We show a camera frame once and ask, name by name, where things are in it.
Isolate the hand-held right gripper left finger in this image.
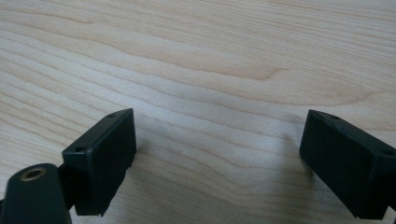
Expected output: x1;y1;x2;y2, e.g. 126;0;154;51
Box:
57;107;137;217

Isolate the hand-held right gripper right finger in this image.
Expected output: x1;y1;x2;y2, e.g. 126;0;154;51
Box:
299;108;396;220

